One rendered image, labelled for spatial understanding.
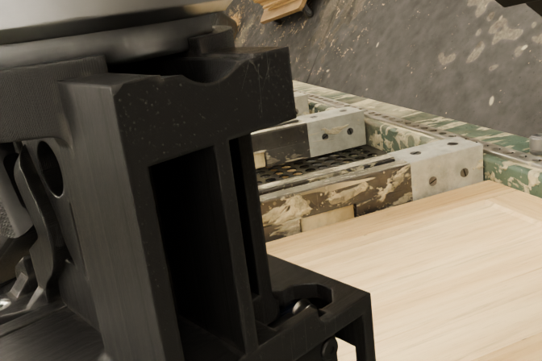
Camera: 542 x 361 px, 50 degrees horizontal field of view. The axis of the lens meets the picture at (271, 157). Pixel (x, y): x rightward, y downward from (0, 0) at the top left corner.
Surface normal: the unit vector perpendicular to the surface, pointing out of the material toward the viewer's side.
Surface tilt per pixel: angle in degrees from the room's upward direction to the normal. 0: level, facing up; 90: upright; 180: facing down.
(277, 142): 90
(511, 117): 0
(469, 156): 90
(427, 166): 90
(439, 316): 54
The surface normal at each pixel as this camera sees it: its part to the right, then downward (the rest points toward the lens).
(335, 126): 0.37, 0.22
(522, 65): -0.82, -0.39
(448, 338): -0.12, -0.95
